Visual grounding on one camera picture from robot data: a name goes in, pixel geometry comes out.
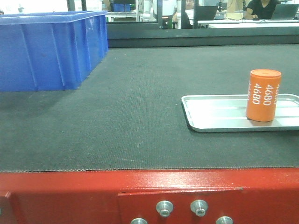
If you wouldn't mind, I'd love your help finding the silver metal tray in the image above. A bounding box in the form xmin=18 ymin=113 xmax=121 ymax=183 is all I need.
xmin=181 ymin=94 xmax=299 ymax=133

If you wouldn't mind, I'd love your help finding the black monitor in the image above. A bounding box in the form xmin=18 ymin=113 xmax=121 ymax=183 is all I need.
xmin=193 ymin=6 xmax=218 ymax=23

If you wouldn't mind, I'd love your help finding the red conveyor frame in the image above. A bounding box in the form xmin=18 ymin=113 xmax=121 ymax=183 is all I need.
xmin=0 ymin=168 xmax=299 ymax=224

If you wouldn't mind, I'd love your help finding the black conveyor belt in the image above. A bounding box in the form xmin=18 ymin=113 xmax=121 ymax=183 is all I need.
xmin=0 ymin=44 xmax=299 ymax=172

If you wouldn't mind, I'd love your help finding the person in black shirt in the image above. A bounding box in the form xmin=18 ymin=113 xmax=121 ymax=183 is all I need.
xmin=243 ymin=0 xmax=280 ymax=20

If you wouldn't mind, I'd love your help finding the blue plastic crate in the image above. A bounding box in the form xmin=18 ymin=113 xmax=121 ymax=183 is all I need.
xmin=0 ymin=11 xmax=108 ymax=92

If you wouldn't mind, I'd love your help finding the grey laptop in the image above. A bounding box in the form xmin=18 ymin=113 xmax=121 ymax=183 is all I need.
xmin=271 ymin=4 xmax=299 ymax=20

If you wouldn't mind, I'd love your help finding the orange cylindrical capacitor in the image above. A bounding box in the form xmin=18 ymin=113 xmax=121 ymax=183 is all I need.
xmin=246 ymin=69 xmax=282 ymax=122

